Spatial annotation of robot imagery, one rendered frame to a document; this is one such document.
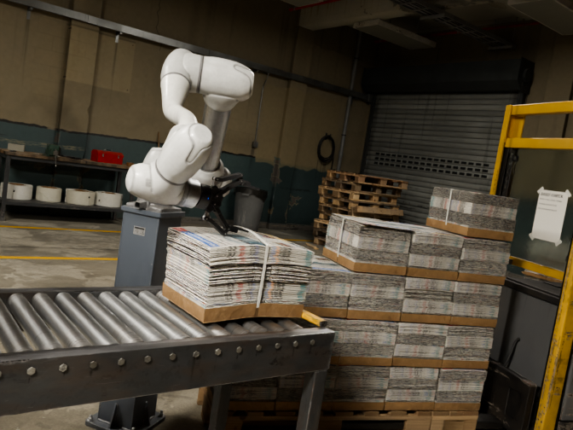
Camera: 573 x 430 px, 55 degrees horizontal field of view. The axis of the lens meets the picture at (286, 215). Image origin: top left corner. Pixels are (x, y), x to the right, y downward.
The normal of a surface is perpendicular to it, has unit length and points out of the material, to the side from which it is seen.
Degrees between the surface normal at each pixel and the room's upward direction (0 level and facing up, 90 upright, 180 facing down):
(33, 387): 90
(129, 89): 90
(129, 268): 90
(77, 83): 90
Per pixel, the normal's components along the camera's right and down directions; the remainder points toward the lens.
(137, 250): -0.34, 0.04
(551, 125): -0.79, -0.07
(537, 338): -0.94, -0.11
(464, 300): 0.32, 0.14
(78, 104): 0.59, 0.17
